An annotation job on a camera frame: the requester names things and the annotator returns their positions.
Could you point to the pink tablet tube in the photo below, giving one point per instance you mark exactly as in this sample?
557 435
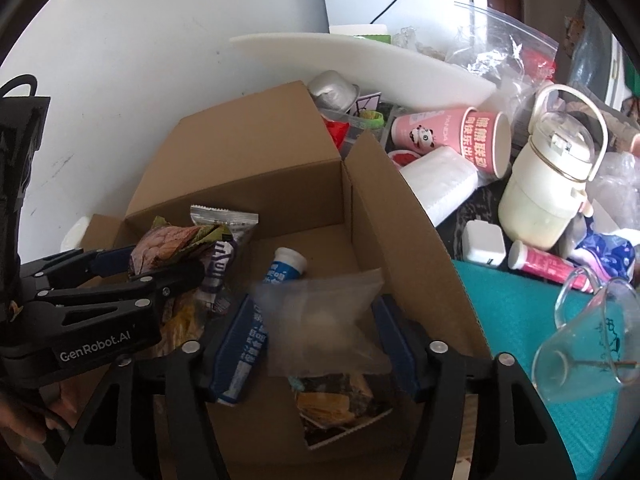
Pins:
538 263

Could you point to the frosted zip bag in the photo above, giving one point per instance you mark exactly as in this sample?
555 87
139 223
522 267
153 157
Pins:
323 326

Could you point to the brown cardboard box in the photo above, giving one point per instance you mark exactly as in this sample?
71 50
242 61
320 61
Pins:
270 153

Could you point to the purple silver snack packet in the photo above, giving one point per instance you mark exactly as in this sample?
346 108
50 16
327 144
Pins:
217 260

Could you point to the blue tablet tube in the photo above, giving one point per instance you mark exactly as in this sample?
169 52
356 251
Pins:
260 319

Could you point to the clear drinking glass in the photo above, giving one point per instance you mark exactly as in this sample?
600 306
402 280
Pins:
606 329

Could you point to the white paper roll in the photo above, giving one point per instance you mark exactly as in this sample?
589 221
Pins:
441 181

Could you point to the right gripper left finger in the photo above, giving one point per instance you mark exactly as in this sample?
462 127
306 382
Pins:
116 436

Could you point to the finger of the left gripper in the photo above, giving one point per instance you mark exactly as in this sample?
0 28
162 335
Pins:
79 299
77 263

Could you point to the yellow crisps clear bag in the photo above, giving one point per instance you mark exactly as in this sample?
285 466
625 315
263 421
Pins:
183 320

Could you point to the pink panda paper cups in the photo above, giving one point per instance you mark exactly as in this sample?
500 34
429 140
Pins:
483 138

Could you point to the white charger cube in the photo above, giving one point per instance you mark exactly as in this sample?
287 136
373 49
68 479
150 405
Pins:
483 243

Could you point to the cream water jug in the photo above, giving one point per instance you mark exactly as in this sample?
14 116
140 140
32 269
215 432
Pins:
566 144

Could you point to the white foam board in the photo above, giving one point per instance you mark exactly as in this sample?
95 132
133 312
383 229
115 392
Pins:
404 77

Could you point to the black spoon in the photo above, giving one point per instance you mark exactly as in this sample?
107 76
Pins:
624 365

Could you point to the clear zip plastic bag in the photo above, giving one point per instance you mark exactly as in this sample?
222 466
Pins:
503 50

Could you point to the silver metal bowl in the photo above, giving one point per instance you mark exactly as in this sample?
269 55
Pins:
330 90

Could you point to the person's left hand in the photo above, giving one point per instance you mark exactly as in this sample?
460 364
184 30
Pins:
29 424

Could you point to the white cap blue jar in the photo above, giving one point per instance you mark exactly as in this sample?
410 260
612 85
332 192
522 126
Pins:
74 236

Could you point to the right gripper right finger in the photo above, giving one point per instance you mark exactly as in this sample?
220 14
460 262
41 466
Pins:
514 437

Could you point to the green brown nut bag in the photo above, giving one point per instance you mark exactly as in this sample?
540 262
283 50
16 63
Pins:
165 244

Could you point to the teal printed table mat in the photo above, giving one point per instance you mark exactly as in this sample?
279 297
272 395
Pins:
517 316

